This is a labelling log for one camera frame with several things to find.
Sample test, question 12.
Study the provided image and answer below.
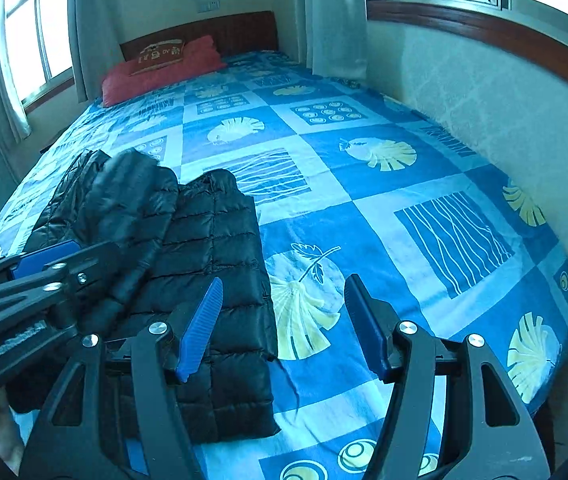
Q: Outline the brown printed cushion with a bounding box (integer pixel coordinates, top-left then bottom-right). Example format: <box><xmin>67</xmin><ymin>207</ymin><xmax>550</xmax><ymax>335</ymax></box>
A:
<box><xmin>129</xmin><ymin>39</ymin><xmax>186</xmax><ymax>77</ymax></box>

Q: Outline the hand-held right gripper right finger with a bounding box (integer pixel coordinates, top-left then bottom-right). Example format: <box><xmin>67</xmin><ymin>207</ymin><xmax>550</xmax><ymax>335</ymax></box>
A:
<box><xmin>344</xmin><ymin>274</ymin><xmax>551</xmax><ymax>480</ymax></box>

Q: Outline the black puffer jacket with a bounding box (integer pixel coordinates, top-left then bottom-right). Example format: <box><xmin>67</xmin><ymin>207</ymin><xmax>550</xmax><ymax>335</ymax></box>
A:
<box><xmin>6</xmin><ymin>149</ymin><xmax>281</xmax><ymax>445</ymax></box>

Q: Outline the grey curtain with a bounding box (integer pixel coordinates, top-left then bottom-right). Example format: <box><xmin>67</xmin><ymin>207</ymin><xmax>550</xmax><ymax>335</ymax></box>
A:
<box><xmin>300</xmin><ymin>0</ymin><xmax>370</xmax><ymax>84</ymax></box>
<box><xmin>66</xmin><ymin>0</ymin><xmax>104</xmax><ymax>104</ymax></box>

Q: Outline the bed with blue patterned sheet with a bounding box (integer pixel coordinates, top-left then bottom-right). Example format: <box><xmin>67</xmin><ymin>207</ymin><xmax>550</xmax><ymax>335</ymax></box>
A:
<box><xmin>0</xmin><ymin>50</ymin><xmax>568</xmax><ymax>480</ymax></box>

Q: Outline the wooden headboard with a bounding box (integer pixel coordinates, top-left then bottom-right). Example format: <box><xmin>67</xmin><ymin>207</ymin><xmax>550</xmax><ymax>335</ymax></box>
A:
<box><xmin>119</xmin><ymin>10</ymin><xmax>280</xmax><ymax>63</ymax></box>

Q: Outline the red pillow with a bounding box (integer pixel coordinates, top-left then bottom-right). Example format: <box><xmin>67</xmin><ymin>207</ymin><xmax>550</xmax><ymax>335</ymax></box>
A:
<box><xmin>101</xmin><ymin>35</ymin><xmax>228</xmax><ymax>108</ymax></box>

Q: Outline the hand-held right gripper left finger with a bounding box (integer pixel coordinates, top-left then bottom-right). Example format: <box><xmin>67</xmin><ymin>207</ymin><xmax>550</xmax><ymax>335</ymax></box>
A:
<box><xmin>18</xmin><ymin>276</ymin><xmax>224</xmax><ymax>480</ymax></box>

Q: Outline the white sheer curtain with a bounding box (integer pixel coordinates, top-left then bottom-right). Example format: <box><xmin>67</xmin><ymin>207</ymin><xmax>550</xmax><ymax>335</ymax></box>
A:
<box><xmin>0</xmin><ymin>0</ymin><xmax>33</xmax><ymax>150</ymax></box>

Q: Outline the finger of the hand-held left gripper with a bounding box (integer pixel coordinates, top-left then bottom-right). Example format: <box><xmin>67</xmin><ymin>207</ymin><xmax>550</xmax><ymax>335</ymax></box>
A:
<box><xmin>0</xmin><ymin>239</ymin><xmax>83</xmax><ymax>292</ymax></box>
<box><xmin>0</xmin><ymin>241</ymin><xmax>126</xmax><ymax>333</ymax></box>

